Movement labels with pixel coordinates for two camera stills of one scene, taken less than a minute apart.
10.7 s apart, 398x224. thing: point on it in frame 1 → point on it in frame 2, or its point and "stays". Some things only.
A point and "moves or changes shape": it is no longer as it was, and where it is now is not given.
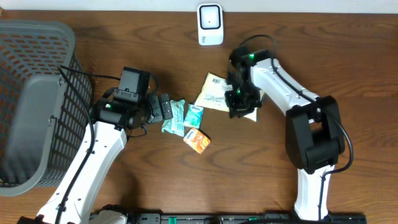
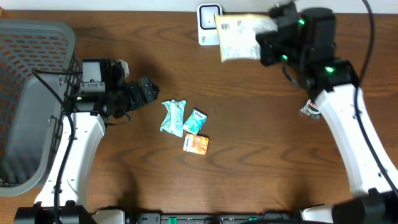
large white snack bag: x=212 y=95 → x=237 y=34
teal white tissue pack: x=176 y=125 stays
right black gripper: x=238 y=109 → x=264 y=39
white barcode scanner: x=210 y=24 stays
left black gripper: x=156 y=107 → x=137 y=95
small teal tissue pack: x=194 y=116 moves or changes shape
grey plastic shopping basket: x=42 y=115 stays
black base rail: x=235 y=217 stays
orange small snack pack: x=197 y=139 moves or changes shape
